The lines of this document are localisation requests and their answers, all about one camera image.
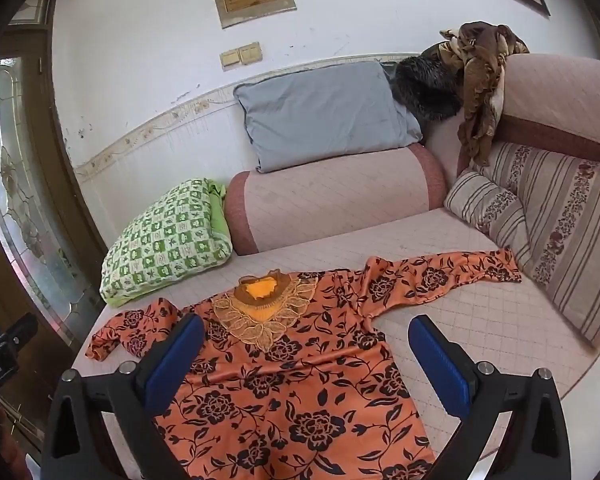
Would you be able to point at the black furry garment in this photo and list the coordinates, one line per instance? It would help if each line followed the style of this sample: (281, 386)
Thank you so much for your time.
(425, 90)

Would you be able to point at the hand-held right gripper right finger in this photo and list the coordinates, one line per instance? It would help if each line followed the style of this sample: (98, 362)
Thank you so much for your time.
(440, 370)

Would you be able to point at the green patterned pillow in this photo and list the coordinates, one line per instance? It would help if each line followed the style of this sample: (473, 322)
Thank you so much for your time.
(165, 245)

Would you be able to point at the pink quilted sofa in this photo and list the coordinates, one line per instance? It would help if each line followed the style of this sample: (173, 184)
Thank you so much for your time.
(340, 200)

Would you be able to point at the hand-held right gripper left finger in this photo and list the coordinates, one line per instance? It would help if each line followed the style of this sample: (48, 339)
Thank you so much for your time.
(175, 367)

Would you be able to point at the wooden door with patterned glass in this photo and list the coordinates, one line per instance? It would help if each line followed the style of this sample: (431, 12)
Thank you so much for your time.
(10, 160)

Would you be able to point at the large striped floral cushion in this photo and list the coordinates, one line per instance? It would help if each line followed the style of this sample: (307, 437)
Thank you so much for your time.
(565, 230)

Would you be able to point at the orange black floral blouse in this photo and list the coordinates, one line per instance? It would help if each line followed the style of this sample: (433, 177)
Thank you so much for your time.
(280, 390)

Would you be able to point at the grey pillow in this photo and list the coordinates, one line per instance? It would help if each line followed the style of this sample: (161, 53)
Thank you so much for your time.
(320, 115)

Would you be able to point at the brown patterned scarf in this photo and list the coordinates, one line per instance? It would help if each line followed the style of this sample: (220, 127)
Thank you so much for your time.
(480, 90)

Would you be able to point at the beige light switch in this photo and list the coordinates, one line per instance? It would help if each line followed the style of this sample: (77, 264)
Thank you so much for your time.
(250, 53)
(230, 59)

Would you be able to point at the small striped floral cushion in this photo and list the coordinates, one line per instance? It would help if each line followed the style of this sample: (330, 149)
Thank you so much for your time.
(480, 205)

